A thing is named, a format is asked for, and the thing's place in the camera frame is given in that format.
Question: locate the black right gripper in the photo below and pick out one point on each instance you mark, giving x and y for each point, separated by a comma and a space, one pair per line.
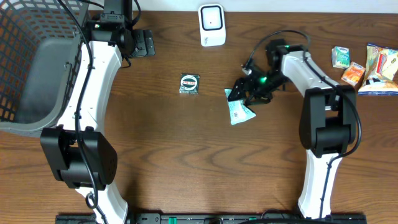
251, 88

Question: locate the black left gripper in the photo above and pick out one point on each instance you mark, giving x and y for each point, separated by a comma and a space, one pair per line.
144, 42

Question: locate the teal snack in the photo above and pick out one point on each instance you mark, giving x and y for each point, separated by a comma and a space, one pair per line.
238, 112

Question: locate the round label dark packet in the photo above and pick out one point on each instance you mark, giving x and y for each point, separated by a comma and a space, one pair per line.
189, 84

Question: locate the green tissue pack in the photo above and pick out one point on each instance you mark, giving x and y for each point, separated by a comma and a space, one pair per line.
340, 57

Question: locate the orange small packet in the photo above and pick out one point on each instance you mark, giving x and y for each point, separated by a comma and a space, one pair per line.
353, 73

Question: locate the yellow snack bag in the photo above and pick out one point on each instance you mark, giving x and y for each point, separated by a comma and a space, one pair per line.
381, 66

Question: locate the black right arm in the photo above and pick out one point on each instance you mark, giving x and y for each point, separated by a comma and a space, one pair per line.
328, 118

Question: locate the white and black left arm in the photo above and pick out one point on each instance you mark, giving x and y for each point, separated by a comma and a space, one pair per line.
76, 149

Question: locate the white barcode scanner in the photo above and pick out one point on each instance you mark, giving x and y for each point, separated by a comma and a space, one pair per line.
212, 25

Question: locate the dark mesh plastic basket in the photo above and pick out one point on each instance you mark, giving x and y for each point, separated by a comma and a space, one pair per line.
40, 60

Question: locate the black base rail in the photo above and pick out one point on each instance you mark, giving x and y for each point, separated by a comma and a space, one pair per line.
155, 218

